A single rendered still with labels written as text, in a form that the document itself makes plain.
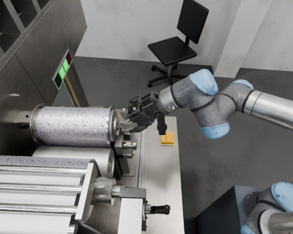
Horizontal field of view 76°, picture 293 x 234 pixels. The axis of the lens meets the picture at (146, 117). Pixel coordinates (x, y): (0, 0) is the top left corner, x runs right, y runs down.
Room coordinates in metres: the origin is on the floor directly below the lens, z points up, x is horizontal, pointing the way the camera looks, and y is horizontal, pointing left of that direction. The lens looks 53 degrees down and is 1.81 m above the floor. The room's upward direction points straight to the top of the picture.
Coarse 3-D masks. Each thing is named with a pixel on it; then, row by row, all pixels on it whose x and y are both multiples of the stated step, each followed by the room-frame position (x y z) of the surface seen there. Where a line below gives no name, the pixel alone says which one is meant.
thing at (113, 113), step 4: (112, 112) 0.40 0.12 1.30; (116, 112) 0.44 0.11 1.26; (36, 116) 0.38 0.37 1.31; (112, 116) 0.38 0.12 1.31; (36, 120) 0.37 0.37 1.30; (112, 120) 0.37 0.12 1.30; (112, 124) 0.36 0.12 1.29; (36, 128) 0.35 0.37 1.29; (112, 128) 0.35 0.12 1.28; (36, 132) 0.34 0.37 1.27; (112, 132) 0.34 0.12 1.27; (112, 136) 0.33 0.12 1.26; (112, 140) 0.32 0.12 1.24
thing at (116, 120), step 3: (114, 117) 0.39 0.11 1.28; (117, 117) 0.40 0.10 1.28; (114, 120) 0.38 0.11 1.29; (117, 120) 0.39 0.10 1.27; (114, 123) 0.37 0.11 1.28; (117, 123) 0.38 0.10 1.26; (114, 126) 0.36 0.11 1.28; (117, 126) 0.37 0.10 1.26; (114, 129) 0.35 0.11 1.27; (117, 129) 0.38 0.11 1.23; (114, 132) 0.35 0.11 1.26; (117, 132) 0.36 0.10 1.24; (114, 135) 0.34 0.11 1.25; (117, 135) 0.35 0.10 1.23
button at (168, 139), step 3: (168, 132) 0.56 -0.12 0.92; (171, 132) 0.56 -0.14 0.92; (162, 135) 0.54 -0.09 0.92; (165, 135) 0.54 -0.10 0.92; (168, 135) 0.54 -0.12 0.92; (171, 135) 0.54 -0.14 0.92; (162, 138) 0.52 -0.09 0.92; (165, 138) 0.52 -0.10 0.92; (168, 138) 0.52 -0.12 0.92; (171, 138) 0.52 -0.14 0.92; (162, 141) 0.50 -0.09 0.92; (165, 141) 0.50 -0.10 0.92; (168, 141) 0.50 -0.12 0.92; (171, 141) 0.50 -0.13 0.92
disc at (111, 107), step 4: (112, 108) 0.42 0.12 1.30; (108, 112) 0.38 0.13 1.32; (108, 116) 0.37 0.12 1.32; (108, 120) 0.36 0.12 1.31; (108, 124) 0.35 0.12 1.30; (108, 128) 0.34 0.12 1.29; (108, 132) 0.33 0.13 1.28; (108, 136) 0.32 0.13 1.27; (108, 140) 0.31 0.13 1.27; (108, 144) 0.31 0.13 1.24; (112, 144) 0.33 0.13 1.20
